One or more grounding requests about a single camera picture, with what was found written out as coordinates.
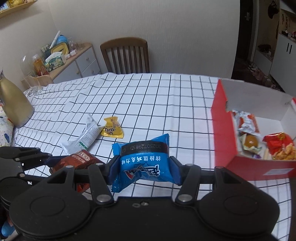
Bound brown Oreo packet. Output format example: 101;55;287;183
49;149;107;194

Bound blue snack packet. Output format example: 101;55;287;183
110;133;183;193

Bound brown egg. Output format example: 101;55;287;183
239;133;262;154

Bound white orange snack packet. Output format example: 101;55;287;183
232;110;260;136

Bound red gold snack packet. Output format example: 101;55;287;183
262;132;295;161

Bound white green snack packet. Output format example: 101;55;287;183
61;114;103;155

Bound yellow M&M packet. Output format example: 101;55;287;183
100;116;124;138

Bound gold thermos jug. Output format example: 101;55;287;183
1;70;34;128

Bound white checked tablecloth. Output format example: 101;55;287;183
13;73;292;240

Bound orange drink bottle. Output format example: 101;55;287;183
32;54;49;76

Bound red cardboard box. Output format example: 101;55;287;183
211;79;295;180

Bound green tissue box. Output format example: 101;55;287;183
45;52;66;72

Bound white drawer sideboard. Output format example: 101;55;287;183
21;42;101;87

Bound wooden chair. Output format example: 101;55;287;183
100;37;150;74

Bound yellow blue container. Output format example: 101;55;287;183
41;35;69;58

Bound wooden wall shelf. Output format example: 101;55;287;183
1;1;37;19

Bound white wall cabinets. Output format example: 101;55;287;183
249;1;295;95

